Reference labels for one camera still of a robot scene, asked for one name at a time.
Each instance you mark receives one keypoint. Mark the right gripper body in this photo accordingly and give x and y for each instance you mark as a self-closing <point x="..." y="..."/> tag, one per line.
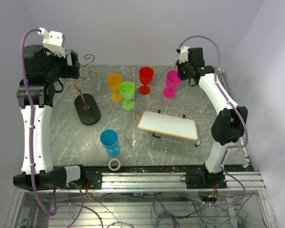
<point x="184" y="70"/>

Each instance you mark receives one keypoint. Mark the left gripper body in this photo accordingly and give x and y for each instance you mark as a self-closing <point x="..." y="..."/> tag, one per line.
<point x="65" y="70"/>

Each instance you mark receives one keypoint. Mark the pink plastic wine glass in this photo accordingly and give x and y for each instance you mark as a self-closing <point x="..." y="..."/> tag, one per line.
<point x="172" y="83"/>

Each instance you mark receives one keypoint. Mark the blue plastic wine glass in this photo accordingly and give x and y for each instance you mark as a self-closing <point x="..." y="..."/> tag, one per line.
<point x="110" y="140"/>

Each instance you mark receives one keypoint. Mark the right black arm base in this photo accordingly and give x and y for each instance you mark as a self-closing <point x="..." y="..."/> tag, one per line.
<point x="200" y="178"/>

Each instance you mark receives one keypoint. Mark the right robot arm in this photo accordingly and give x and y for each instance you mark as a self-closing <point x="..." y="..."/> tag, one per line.
<point x="229" y="125"/>

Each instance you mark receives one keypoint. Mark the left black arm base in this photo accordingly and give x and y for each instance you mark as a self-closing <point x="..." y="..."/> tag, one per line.
<point x="92" y="179"/>

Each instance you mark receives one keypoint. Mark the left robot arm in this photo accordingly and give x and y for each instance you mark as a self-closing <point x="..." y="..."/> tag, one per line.
<point x="43" y="68"/>

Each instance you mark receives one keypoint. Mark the red plastic wine glass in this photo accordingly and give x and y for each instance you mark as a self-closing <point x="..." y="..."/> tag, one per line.
<point x="145" y="77"/>

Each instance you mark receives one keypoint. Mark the orange plastic wine glass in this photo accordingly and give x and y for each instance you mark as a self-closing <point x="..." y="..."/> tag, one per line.
<point x="114" y="80"/>

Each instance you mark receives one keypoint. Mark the green plastic wine glass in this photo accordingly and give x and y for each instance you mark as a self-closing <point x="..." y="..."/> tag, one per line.
<point x="127" y="90"/>

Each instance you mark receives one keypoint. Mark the black marker pen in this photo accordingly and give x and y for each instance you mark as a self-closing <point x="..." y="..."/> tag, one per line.
<point x="166" y="137"/>

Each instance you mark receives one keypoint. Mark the white tape roll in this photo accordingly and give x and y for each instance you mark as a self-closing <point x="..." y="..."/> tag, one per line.
<point x="114" y="164"/>

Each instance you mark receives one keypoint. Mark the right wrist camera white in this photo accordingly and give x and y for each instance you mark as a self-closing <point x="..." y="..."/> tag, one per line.
<point x="183" y="54"/>

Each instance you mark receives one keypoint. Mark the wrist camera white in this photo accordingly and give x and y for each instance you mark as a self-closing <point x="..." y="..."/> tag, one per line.
<point x="53" y="41"/>
<point x="183" y="54"/>

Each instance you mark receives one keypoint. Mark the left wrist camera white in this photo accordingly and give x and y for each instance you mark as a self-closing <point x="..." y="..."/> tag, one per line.
<point x="53" y="41"/>

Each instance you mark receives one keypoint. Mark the copper wire wine glass rack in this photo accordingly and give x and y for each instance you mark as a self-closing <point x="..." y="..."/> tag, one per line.
<point x="85" y="104"/>

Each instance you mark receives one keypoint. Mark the small whiteboard wooden frame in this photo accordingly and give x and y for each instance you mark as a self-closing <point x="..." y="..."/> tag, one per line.
<point x="169" y="125"/>

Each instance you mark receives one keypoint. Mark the aluminium rail frame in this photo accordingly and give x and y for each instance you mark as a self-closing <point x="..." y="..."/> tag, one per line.
<point x="165" y="182"/>

